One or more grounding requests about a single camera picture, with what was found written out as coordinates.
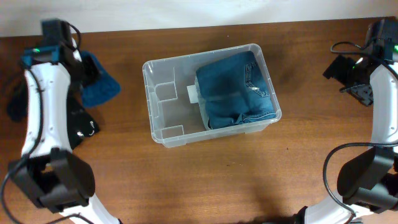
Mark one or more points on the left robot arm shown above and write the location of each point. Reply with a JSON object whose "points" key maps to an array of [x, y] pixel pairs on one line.
{"points": [[61, 83]]}

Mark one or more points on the light blue denim jeans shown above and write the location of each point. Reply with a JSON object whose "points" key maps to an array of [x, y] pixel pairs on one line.
{"points": [[202, 103]]}

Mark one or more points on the black garment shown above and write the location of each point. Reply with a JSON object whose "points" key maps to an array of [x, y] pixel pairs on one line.
{"points": [[80, 124]]}

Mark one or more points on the blue shirt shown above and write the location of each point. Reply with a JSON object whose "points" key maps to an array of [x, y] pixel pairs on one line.
{"points": [[101, 86]]}

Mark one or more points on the white label in bin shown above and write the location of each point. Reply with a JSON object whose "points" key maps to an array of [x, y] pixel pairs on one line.
{"points": [[192, 94]]}

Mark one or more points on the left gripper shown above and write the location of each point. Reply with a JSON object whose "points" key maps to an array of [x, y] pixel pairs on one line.
{"points": [[93, 71]]}

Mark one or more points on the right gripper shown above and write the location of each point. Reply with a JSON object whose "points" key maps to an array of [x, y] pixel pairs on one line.
{"points": [[337, 70]]}

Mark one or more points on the dark blue jeans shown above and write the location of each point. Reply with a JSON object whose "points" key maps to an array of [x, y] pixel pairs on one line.
{"points": [[235, 91]]}

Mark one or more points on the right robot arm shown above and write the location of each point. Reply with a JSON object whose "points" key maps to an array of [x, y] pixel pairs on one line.
{"points": [[365, 185]]}

